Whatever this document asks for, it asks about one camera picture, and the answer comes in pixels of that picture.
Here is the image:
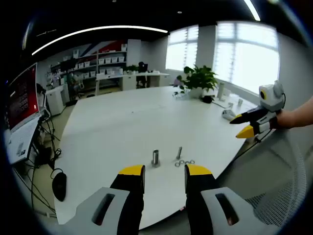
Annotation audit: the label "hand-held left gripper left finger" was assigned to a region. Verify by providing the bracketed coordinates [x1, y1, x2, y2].
[58, 164, 146, 235]

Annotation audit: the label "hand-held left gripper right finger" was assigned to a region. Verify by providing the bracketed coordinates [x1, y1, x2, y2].
[184, 164, 279, 235]

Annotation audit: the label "thick threaded metal stud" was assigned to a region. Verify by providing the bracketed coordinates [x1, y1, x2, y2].
[151, 149, 161, 169]

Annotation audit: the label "white handheld controller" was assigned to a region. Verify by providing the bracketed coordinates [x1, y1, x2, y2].
[222, 109, 237, 121]

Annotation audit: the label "wide bright window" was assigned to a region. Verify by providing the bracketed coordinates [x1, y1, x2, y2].
[212, 21, 281, 95]

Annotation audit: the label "grey mesh office chair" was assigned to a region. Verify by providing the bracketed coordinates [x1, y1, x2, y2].
[217, 127, 311, 227]

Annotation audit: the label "white plant pot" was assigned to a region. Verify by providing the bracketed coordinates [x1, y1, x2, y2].
[189, 87, 204, 99]

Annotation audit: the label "green leafy plant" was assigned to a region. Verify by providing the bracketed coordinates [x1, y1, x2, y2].
[173, 65, 219, 96]

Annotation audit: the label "black computer mouse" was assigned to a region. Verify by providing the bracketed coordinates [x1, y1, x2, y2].
[51, 171, 67, 202]

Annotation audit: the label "short ceiling light strip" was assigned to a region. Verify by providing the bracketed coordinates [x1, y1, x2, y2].
[244, 0, 261, 22]

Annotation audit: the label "narrow bright window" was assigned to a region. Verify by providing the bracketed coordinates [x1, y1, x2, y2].
[165, 24, 200, 72]

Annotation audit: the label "long white desk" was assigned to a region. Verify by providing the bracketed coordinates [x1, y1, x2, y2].
[94, 71, 171, 95]

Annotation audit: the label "white cabinet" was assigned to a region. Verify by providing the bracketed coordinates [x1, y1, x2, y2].
[45, 87, 67, 116]

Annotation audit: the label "black office chair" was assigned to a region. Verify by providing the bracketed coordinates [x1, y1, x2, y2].
[135, 61, 149, 89]

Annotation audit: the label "small green desk plant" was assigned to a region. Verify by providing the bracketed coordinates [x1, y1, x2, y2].
[123, 64, 139, 74]

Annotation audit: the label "white storage shelf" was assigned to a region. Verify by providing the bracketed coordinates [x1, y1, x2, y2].
[48, 44, 128, 83]

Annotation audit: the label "rows of white storage bins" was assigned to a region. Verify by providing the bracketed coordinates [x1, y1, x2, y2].
[62, 48, 127, 79]

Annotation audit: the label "curved ceiling light strip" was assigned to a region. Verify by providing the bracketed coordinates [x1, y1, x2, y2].
[31, 25, 169, 56]

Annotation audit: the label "bundle of black cables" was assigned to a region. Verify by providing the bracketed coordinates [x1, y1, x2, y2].
[23, 115, 63, 218]

